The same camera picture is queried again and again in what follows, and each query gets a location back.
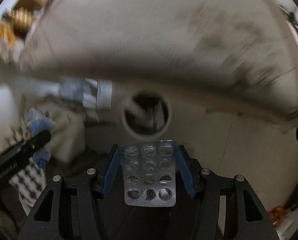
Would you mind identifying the silver blister pill pack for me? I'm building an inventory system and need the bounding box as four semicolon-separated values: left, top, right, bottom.
119;140;177;207

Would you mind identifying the round grey trash bin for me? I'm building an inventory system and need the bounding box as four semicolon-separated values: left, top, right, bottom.
121;90;172;141

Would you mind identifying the black white checkered cloth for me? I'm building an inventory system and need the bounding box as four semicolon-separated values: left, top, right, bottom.
9;146;51;215

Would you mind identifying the cream cloth on chair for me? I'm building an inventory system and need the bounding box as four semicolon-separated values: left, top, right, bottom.
37;102;85;164

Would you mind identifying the white patterned tablecloth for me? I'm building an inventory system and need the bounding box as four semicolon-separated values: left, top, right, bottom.
18;0;298;129

